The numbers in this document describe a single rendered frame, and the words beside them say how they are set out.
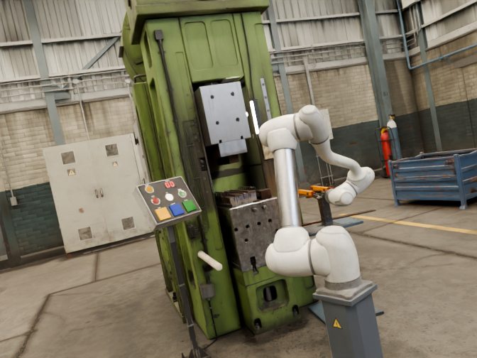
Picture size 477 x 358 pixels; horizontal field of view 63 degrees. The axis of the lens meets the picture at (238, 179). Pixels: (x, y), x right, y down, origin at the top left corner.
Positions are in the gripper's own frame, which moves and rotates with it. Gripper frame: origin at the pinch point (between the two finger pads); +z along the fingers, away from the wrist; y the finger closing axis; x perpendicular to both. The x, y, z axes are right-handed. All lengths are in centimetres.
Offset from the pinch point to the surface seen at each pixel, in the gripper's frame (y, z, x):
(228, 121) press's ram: -43, 29, 59
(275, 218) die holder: -23.9, 25.9, -13.7
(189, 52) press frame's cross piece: -59, 41, 113
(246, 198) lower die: -41, 29, 4
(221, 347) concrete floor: -80, 22, -91
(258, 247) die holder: -41, 24, -30
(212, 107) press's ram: -52, 28, 70
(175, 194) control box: -89, 9, 19
